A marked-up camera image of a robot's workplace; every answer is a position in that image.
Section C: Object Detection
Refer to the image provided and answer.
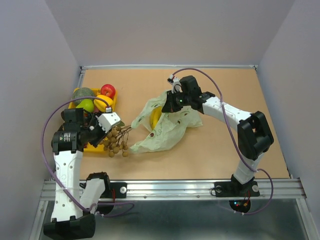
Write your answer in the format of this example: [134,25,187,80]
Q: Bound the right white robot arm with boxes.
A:
[162,75,274,195]

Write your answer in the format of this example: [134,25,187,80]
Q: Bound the green fake melon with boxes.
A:
[72,87,96,99]

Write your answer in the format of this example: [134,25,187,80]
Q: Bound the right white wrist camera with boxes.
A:
[167,74,182,93]

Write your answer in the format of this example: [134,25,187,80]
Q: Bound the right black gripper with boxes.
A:
[161,89,191,113]

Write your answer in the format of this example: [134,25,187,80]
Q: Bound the green avocado print plastic bag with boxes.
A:
[130,92,203,154]

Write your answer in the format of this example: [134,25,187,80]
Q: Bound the yellow plastic tray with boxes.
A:
[68,88,118,154]

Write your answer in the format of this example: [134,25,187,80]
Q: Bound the brown fake longan bunch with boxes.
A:
[99,125,132,158]

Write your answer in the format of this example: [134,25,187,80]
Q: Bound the yellow fake bell pepper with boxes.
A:
[93,94,114,113]

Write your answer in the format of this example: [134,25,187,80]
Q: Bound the yellow fake banana bunch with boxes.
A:
[149,106,162,130]

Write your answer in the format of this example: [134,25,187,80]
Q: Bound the red fake apple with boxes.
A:
[100,84,116,99]

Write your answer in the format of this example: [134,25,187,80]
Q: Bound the aluminium mounting rail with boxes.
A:
[41,177,307,201]

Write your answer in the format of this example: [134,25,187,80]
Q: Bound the green fake pear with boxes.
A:
[76,98,95,113]

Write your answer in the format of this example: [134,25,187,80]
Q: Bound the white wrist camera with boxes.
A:
[167,74,182,93]
[96,107,121,134]

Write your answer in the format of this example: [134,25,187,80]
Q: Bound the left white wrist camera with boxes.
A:
[96,107,121,134]

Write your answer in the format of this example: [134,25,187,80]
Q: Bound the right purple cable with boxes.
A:
[172,67,274,216]

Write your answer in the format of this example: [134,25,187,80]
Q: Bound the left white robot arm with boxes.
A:
[43,108,121,240]

